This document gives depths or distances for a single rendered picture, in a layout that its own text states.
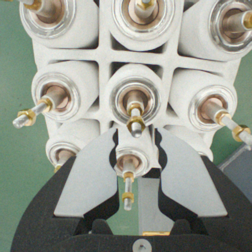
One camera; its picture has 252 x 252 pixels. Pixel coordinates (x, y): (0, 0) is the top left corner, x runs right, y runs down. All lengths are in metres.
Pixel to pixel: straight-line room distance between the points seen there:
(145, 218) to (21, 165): 0.65
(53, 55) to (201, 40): 0.24
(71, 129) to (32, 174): 0.59
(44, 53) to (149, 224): 0.41
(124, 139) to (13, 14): 0.50
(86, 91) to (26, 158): 0.61
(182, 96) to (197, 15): 0.11
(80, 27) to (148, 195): 0.38
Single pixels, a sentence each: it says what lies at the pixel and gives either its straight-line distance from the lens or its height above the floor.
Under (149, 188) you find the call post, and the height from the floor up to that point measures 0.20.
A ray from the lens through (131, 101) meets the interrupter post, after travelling 0.18.
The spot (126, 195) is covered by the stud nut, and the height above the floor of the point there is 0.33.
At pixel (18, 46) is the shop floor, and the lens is 0.58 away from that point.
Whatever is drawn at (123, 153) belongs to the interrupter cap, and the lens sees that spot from 0.25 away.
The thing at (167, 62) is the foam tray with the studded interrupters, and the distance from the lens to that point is 0.28.
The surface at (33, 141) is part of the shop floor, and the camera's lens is 0.69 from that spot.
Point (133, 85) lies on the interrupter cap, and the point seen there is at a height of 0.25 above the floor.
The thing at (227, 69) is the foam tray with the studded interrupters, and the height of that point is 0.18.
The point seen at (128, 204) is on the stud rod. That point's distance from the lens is 0.21.
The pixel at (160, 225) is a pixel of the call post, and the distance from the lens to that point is 0.37.
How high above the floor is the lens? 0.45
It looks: 62 degrees down
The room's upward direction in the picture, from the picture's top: 176 degrees counter-clockwise
